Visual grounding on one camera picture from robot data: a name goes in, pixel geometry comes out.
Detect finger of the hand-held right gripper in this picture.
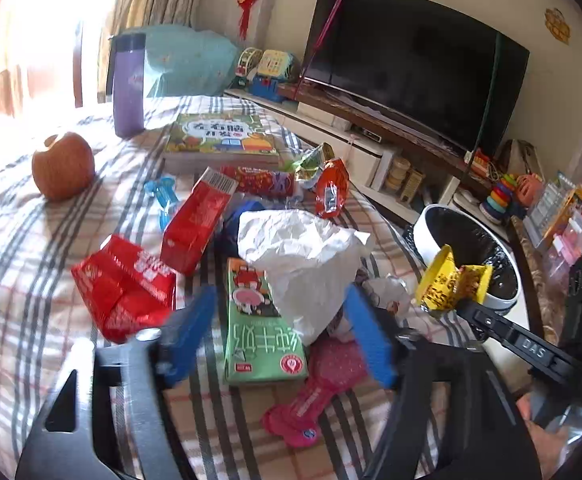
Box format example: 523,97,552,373
453,297,566,376

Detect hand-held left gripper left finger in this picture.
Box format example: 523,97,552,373
15,285,218,480

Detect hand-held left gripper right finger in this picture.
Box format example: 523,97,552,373
343,284,542,480

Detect green milk carton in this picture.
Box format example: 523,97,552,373
223,257,310,387

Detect yellow snack wrapper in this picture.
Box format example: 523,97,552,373
414,245,494,313

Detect white paper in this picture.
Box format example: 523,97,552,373
237,208,372,347

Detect red carton box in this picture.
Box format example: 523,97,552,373
160,166,239,277

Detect white round trash bin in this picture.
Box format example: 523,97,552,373
403,203,519,311

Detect dark blue bag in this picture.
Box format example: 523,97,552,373
215,199,266,261

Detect person's right hand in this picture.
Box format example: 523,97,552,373
516,392,579,480

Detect pink wrapper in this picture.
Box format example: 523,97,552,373
261,336,372,448

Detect red crumpled packet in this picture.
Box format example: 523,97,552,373
71,234,178,345

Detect clear toy packages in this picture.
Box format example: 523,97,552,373
523,172,582,261

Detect orange round toy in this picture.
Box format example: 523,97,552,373
516,174,544,208

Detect blue plastic clip toy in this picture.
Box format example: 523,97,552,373
144,175,179,233

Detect orange-red snack packet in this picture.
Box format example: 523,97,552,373
314,157,350,220

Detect plaid tablecloth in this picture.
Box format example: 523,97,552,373
0,94,486,480

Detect wooden house-shaped box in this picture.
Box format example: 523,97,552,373
402,170,426,203

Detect beige bag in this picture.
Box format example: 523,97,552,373
496,139,546,181

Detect red snack tube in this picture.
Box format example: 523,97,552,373
219,164,296,200

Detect stack of round containers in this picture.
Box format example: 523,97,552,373
388,156,412,191

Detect orange toy phone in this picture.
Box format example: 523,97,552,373
471,150,494,178

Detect green snack wrapper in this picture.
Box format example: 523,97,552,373
283,142,336,191

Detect green children's book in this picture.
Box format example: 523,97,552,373
162,111,282,173

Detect black set-top box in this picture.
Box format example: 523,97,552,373
351,125,386,142

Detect red apple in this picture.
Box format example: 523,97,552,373
32,131,96,203

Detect white TV stand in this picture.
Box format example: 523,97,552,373
223,82,512,226

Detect purple thermos bottle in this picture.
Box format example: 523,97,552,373
108,32,148,139

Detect teal cloth-covered furniture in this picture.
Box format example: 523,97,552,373
143,24,242,98

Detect ferris wheel toy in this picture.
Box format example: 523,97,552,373
236,47,263,81

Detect toy phone with buttons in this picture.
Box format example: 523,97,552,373
258,50,296,81

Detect black television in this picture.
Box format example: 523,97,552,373
301,0,530,158

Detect rainbow ring stacker toy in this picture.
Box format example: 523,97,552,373
480,174,522,226

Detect green strap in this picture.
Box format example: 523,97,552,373
463,30,502,186

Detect gold wall sticker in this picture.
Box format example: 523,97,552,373
544,7,572,46

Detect pink strap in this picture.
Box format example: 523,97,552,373
296,0,349,106

